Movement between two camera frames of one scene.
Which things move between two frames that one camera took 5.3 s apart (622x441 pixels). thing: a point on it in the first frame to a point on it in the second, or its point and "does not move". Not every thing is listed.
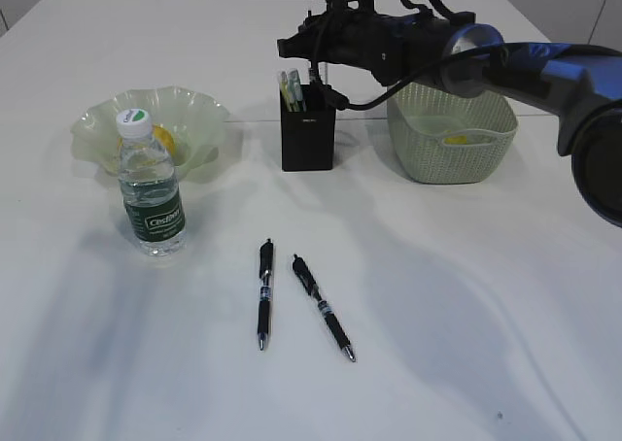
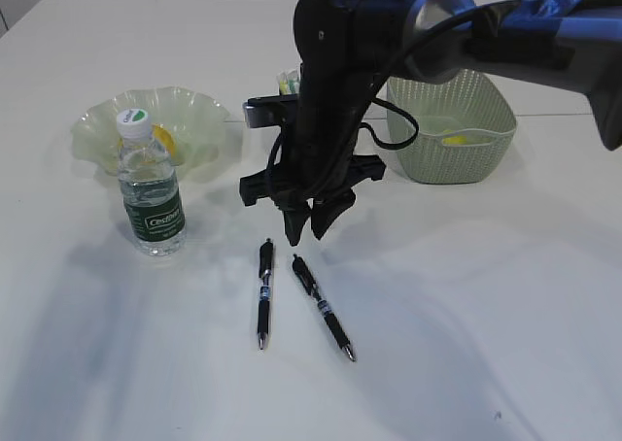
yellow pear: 161,134 does not move
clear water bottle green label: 151,193 does not move
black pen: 328,312 does not move
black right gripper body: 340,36 to 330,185
